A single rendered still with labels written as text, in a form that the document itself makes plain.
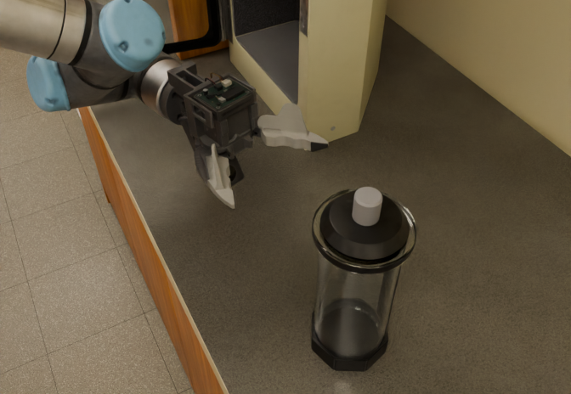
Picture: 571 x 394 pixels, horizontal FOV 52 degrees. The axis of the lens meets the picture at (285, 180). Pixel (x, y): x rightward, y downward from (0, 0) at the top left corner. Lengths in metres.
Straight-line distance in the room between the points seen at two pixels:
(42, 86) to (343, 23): 0.44
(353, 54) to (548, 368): 0.53
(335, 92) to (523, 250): 0.38
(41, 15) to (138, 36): 0.10
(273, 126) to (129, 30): 0.21
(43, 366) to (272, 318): 1.25
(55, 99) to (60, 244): 1.49
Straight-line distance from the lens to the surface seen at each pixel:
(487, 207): 0.99
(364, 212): 0.58
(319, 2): 0.87
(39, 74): 0.79
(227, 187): 0.67
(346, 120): 1.04
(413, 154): 1.05
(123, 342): 1.94
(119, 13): 0.67
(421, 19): 1.38
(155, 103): 0.79
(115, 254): 2.15
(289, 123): 0.73
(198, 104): 0.70
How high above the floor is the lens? 1.63
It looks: 45 degrees down
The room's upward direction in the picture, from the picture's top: straight up
